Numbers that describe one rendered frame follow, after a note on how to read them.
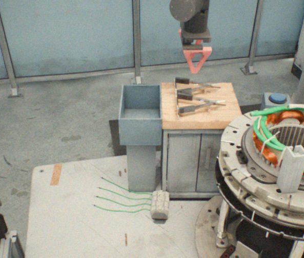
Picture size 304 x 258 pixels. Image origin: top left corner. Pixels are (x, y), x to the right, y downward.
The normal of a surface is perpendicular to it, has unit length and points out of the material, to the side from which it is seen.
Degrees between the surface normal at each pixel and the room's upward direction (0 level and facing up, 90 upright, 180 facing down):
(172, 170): 90
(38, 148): 0
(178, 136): 90
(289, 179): 90
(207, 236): 0
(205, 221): 0
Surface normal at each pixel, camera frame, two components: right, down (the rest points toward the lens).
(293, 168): 0.16, 0.59
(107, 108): 0.00, -0.80
